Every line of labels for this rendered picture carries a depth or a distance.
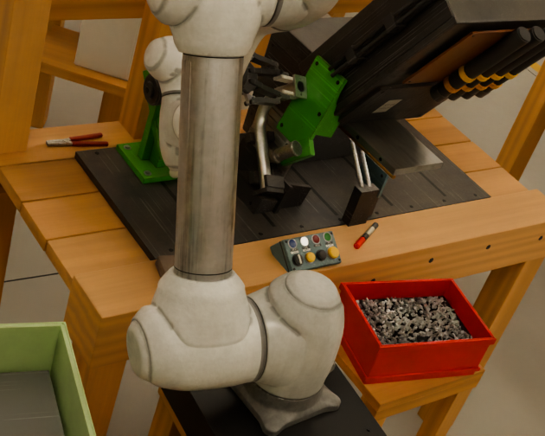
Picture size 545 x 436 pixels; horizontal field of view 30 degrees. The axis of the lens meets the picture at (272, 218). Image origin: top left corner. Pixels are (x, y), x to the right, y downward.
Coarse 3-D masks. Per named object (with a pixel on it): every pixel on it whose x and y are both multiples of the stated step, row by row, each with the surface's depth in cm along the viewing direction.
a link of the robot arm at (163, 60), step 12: (168, 36) 217; (156, 48) 215; (168, 48) 214; (144, 60) 218; (156, 60) 215; (168, 60) 214; (180, 60) 216; (156, 72) 216; (168, 72) 216; (180, 72) 217; (168, 84) 218; (180, 84) 217
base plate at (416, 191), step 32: (96, 160) 251; (320, 160) 281; (352, 160) 286; (448, 160) 301; (128, 192) 244; (160, 192) 248; (320, 192) 268; (384, 192) 277; (416, 192) 281; (448, 192) 286; (480, 192) 291; (128, 224) 235; (160, 224) 237; (256, 224) 248; (288, 224) 252; (320, 224) 256
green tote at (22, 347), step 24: (0, 336) 190; (24, 336) 192; (48, 336) 194; (0, 360) 194; (24, 360) 196; (48, 360) 198; (72, 360) 187; (72, 384) 185; (72, 408) 185; (72, 432) 185
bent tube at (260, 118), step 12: (288, 84) 247; (300, 84) 247; (300, 96) 245; (264, 108) 252; (264, 120) 253; (264, 132) 253; (264, 144) 252; (264, 156) 252; (264, 168) 251; (264, 180) 250
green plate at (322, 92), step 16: (320, 64) 244; (320, 80) 244; (336, 80) 240; (320, 96) 244; (336, 96) 241; (288, 112) 251; (304, 112) 247; (320, 112) 243; (288, 128) 250; (304, 128) 247; (320, 128) 247; (336, 128) 250
